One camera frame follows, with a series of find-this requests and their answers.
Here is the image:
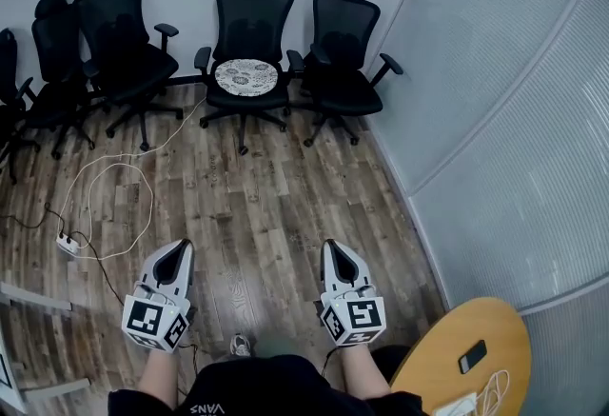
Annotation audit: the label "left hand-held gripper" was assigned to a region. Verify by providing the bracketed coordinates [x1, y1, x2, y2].
[121, 238, 196, 353]

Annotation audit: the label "white power strip with long cord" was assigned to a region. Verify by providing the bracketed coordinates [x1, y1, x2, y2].
[433, 394, 479, 416]

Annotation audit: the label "coiled white cord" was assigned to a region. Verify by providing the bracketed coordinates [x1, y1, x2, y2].
[469, 369, 511, 416]

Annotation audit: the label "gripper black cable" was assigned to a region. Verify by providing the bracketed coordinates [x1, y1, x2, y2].
[320, 348, 342, 380]
[77, 229, 202, 376]

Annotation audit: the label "black power cable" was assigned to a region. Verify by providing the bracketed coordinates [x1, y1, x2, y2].
[0, 201, 67, 240]

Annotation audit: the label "black chair with tilted headrest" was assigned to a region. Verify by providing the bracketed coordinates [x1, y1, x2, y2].
[299, 0, 405, 149]

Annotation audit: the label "round floral white cushion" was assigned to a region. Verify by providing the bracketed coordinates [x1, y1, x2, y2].
[213, 58, 279, 98]

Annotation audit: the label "person's right forearm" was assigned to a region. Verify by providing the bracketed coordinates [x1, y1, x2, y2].
[339, 343, 393, 402]

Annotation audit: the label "white desk frame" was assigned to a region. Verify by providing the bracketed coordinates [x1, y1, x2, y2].
[0, 279, 92, 416]

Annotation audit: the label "round wooden table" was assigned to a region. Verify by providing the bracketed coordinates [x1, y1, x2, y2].
[389, 296, 532, 416]

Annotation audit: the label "person's left forearm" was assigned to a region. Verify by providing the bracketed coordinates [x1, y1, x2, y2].
[137, 347, 182, 408]

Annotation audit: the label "white power strip with plugs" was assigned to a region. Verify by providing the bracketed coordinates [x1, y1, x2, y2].
[55, 231, 82, 256]

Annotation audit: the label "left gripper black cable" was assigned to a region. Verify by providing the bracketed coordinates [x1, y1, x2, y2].
[77, 229, 202, 376]

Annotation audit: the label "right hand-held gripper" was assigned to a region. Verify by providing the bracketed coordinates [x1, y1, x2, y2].
[318, 239, 387, 348]

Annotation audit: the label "long white cable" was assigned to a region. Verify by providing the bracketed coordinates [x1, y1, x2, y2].
[60, 96, 209, 262]

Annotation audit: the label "black mesh office chair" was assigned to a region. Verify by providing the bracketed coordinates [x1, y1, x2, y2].
[193, 0, 306, 156]
[0, 27, 42, 186]
[74, 0, 185, 153]
[25, 0, 104, 162]

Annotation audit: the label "person's green trousers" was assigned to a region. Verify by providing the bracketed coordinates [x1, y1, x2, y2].
[250, 336, 291, 359]

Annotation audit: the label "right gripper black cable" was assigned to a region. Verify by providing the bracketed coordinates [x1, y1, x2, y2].
[320, 348, 342, 380]

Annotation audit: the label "person's left shoe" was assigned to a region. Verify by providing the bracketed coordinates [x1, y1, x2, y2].
[229, 333, 252, 359]

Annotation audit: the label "black smartphone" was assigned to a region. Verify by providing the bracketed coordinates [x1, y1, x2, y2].
[457, 339, 488, 375]

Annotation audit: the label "person's black shirt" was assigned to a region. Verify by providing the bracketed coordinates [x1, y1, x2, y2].
[108, 344, 427, 416]

